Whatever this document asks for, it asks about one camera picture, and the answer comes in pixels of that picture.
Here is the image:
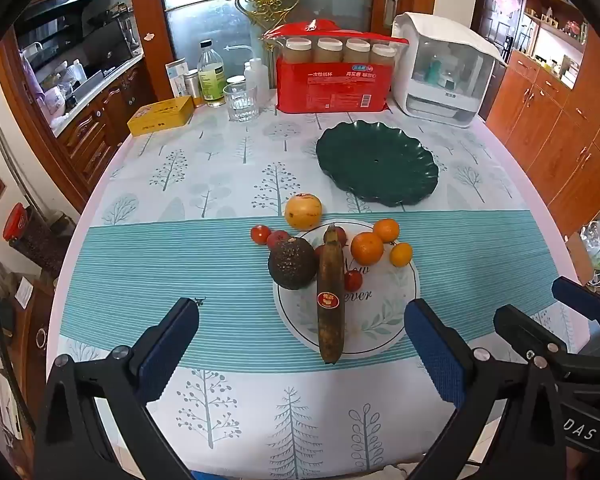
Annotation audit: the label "white plastic bottle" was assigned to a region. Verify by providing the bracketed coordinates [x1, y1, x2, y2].
[243, 58, 270, 104]

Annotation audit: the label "wooden display shelf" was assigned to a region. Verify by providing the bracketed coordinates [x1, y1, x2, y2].
[521, 0, 597, 88]

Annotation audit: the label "white and blue carton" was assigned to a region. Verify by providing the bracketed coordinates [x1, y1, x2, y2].
[165, 58, 191, 97]

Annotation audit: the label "red paper cup package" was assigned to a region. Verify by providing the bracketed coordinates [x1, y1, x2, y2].
[264, 18, 411, 114]

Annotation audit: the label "wooden kitchen cabinet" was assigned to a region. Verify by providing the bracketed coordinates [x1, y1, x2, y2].
[54, 54, 157, 202]

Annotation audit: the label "large mandarin orange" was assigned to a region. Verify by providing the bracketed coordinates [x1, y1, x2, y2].
[350, 231, 385, 266]

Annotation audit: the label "red plastic container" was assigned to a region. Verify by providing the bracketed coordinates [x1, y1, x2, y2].
[2, 203, 29, 242]

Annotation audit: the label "white countertop cup cabinet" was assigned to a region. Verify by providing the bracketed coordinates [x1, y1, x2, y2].
[391, 11, 509, 129]

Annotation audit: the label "small metal tin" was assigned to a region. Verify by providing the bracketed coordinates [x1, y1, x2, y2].
[183, 68, 205, 109]

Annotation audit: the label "black range hood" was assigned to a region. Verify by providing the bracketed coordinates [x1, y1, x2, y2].
[14, 0, 104, 37]

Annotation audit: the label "clear plastic bag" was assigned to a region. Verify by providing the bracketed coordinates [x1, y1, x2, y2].
[579, 220, 600, 270]

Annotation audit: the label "yellow round fruit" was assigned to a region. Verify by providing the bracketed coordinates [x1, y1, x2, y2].
[284, 192, 324, 231]

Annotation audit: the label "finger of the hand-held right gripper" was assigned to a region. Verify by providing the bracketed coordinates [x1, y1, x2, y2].
[551, 276, 600, 323]
[494, 305, 573, 376]

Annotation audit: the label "clear drinking glass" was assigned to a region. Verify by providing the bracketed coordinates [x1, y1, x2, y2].
[223, 82, 259, 122]

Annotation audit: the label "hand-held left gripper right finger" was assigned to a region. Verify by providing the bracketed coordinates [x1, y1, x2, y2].
[404, 298, 571, 480]

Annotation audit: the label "tree print tablecloth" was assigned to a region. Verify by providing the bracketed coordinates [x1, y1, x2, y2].
[46, 87, 592, 476]

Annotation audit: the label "dark green avocado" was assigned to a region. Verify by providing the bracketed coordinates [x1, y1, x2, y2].
[268, 236, 317, 291]

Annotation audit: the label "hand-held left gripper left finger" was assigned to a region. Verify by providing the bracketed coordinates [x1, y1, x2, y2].
[32, 297, 201, 480]

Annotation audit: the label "brown overripe banana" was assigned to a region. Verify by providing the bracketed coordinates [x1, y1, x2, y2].
[316, 223, 347, 365]

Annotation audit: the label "dark green scalloped plate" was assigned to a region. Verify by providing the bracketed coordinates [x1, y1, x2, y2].
[315, 121, 440, 208]

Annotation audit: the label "wooden floor cabinets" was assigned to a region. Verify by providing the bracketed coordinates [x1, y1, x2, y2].
[486, 49, 600, 237]

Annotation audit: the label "frosted glass door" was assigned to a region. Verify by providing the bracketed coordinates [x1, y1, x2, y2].
[157, 0, 381, 102]

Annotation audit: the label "small mandarin orange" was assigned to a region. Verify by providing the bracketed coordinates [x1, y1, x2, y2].
[373, 218, 401, 244]
[390, 242, 414, 268]

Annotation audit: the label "yellow flat box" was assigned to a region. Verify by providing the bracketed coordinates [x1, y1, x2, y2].
[127, 96, 194, 137]

